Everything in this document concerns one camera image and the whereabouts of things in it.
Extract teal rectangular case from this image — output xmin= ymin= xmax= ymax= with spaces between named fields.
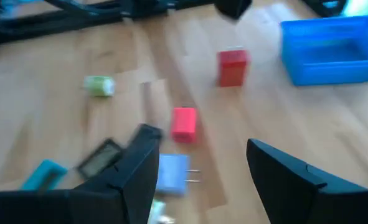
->
xmin=20 ymin=159 xmax=68 ymax=191

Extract black LCD display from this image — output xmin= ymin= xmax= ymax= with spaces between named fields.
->
xmin=77 ymin=138 xmax=124 ymax=180

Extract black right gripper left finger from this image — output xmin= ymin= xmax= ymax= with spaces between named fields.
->
xmin=68 ymin=124 xmax=163 ymax=224

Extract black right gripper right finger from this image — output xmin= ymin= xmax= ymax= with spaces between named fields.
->
xmin=247 ymin=139 xmax=368 ymax=224

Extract green white USB charger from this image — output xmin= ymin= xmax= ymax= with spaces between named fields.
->
xmin=148 ymin=200 xmax=176 ymax=224
xmin=83 ymin=75 xmax=116 ymax=97

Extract blue plastic bin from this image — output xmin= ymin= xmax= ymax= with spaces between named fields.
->
xmin=280 ymin=15 xmax=368 ymax=86

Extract black aluminium table frame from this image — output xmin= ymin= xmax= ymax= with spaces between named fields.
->
xmin=0 ymin=0 xmax=348 ymax=54

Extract pink-red wall charger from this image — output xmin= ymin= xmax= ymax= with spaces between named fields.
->
xmin=171 ymin=106 xmax=199 ymax=144

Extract lavender plug adapter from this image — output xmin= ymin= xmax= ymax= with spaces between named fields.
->
xmin=155 ymin=154 xmax=202 ymax=197

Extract red cylinder piece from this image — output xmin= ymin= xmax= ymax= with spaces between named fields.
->
xmin=216 ymin=47 xmax=250 ymax=88

